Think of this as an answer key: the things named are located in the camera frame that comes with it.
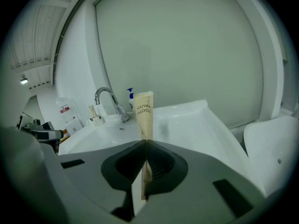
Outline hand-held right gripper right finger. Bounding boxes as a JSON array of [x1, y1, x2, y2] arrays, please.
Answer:
[[139, 140, 266, 224]]

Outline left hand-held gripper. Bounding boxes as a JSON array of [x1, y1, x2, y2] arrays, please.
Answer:
[[16, 112, 64, 141]]

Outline white cup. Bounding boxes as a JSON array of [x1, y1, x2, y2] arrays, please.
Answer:
[[88, 115, 104, 127]]

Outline large grey blind window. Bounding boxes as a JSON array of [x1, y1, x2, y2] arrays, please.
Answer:
[[94, 0, 265, 130]]

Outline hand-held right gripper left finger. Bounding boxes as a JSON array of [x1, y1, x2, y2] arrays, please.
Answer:
[[50, 140, 148, 224]]

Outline chrome faucet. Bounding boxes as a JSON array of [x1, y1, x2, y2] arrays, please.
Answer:
[[94, 86, 130, 124]]

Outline white washbasin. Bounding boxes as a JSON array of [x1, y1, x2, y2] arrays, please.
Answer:
[[57, 98, 267, 197]]

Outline white pump soap bottle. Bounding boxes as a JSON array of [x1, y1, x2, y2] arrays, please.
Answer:
[[126, 87, 136, 113]]

